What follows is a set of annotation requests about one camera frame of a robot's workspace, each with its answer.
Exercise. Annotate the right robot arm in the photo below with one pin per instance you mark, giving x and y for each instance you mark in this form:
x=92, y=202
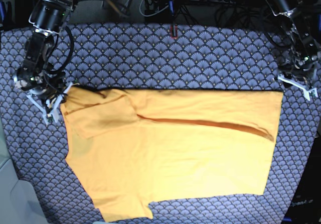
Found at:
x=49, y=18

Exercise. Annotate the black OpenArm case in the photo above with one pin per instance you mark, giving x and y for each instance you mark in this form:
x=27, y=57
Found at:
x=305, y=205

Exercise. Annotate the red centre table clamp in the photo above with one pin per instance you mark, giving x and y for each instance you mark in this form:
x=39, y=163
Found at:
x=173, y=31

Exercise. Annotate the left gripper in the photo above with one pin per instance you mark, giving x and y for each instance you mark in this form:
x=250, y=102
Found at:
x=303, y=70

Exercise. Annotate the yellow T-shirt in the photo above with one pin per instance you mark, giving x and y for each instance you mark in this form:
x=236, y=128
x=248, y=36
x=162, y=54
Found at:
x=129, y=148

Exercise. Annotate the white plastic bin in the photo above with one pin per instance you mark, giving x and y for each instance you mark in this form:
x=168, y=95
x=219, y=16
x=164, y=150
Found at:
x=19, y=203

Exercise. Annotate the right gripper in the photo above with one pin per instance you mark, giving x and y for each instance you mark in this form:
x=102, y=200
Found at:
x=50, y=90

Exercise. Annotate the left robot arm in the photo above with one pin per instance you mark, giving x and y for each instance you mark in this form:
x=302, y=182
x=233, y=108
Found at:
x=293, y=17

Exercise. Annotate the blue fan-patterned tablecloth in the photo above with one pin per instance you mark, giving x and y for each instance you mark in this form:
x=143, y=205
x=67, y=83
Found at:
x=145, y=56

